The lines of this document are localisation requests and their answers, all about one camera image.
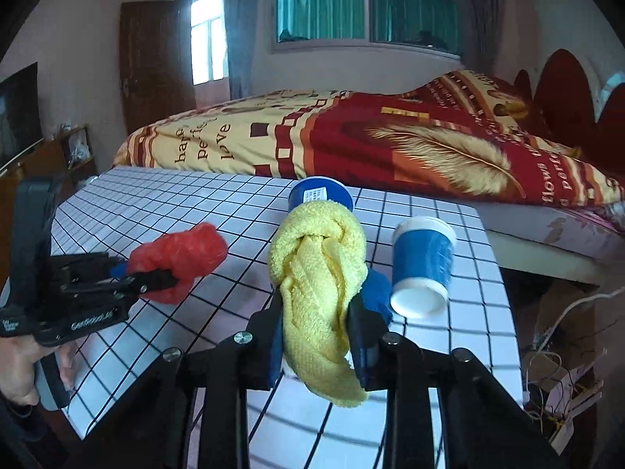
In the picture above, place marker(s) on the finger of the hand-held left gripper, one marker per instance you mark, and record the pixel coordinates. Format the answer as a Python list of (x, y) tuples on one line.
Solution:
[(119, 269), (151, 281)]

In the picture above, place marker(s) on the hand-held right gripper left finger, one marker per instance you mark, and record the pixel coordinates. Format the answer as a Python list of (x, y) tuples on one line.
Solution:
[(273, 351)]

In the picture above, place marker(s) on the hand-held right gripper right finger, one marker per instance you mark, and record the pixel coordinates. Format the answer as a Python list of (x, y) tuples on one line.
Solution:
[(364, 351)]

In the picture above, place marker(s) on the red cloth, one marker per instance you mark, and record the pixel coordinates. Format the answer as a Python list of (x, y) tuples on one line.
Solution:
[(190, 249)]

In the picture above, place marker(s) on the yellow towel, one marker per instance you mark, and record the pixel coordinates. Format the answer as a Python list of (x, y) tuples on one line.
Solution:
[(317, 278)]

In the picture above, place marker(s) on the blue paper cup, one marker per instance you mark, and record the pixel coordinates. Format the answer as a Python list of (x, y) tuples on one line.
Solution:
[(337, 195), (422, 259)]

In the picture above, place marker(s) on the person's left hand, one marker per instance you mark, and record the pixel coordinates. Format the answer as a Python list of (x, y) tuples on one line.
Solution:
[(19, 371)]

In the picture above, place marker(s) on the table with checkered tablecloth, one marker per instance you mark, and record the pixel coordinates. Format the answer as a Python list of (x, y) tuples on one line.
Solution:
[(195, 195)]

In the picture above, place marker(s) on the white plastic bag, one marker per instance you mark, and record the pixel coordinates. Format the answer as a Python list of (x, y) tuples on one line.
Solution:
[(80, 149)]

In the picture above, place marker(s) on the wooden cabinet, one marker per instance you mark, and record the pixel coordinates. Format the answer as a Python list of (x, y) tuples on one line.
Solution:
[(49, 156)]

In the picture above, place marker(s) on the black television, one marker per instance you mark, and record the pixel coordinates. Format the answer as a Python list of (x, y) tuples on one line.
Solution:
[(19, 117)]

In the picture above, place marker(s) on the brown wooden door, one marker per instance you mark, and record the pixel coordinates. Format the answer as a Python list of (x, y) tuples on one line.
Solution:
[(151, 63)]

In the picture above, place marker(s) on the white router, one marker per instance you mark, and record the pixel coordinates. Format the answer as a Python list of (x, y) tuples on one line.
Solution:
[(571, 400)]

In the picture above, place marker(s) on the red yellow printed blanket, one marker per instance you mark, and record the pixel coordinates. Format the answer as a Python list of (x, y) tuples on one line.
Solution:
[(342, 132)]

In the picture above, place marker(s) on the grey mattress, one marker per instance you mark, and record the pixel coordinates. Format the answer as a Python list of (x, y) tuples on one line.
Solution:
[(561, 234)]

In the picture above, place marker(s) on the bright narrow window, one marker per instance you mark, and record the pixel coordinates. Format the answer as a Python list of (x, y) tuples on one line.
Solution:
[(207, 39)]

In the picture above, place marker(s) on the grey curtain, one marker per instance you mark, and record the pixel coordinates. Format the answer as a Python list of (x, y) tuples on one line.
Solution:
[(481, 14), (246, 29)]

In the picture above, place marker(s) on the small black object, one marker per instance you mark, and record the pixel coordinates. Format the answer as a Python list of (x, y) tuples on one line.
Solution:
[(427, 38)]

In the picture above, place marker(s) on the window with green curtain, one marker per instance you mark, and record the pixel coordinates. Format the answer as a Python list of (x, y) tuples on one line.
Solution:
[(317, 5)]

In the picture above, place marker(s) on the red white headboard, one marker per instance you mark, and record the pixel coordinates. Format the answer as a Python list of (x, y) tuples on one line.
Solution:
[(561, 88)]

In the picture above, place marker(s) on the white bed frame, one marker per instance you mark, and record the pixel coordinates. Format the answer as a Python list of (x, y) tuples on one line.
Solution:
[(537, 266)]

